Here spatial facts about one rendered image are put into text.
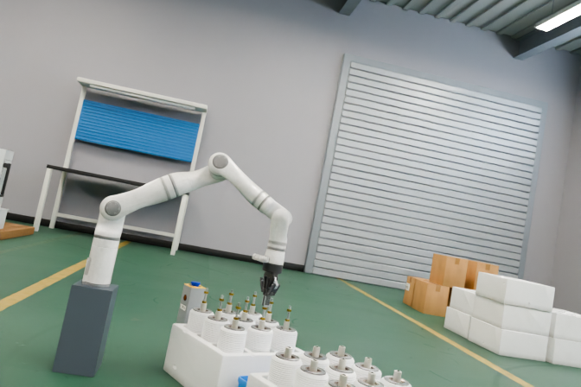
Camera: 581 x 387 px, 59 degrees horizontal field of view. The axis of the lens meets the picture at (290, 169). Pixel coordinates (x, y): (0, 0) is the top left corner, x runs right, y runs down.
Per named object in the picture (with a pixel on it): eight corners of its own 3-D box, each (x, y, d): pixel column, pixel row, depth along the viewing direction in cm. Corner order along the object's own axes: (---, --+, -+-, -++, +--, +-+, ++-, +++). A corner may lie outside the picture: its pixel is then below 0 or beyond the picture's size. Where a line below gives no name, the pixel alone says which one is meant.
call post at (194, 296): (175, 364, 208) (191, 288, 211) (168, 358, 214) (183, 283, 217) (190, 363, 213) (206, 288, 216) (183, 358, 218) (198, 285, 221)
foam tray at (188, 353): (212, 410, 168) (222, 355, 170) (162, 369, 199) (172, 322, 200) (301, 402, 192) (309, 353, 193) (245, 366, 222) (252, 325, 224)
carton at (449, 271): (463, 289, 514) (469, 260, 517) (442, 286, 509) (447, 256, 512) (449, 284, 543) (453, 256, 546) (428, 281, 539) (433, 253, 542)
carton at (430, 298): (444, 317, 508) (450, 287, 511) (422, 313, 505) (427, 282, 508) (432, 311, 537) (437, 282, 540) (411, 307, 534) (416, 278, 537)
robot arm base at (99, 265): (79, 284, 180) (91, 237, 182) (86, 281, 189) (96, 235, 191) (106, 288, 182) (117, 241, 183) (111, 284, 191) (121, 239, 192)
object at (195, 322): (210, 359, 199) (220, 313, 201) (193, 363, 191) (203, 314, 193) (192, 352, 205) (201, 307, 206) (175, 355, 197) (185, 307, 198)
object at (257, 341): (268, 383, 184) (277, 333, 186) (243, 382, 180) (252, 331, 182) (258, 374, 193) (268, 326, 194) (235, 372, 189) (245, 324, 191)
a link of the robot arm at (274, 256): (250, 258, 191) (253, 242, 192) (277, 262, 196) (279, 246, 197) (260, 263, 183) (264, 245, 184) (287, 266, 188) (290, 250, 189)
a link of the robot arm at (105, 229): (104, 193, 192) (93, 237, 191) (102, 193, 183) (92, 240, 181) (129, 198, 195) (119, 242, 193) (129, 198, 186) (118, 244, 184)
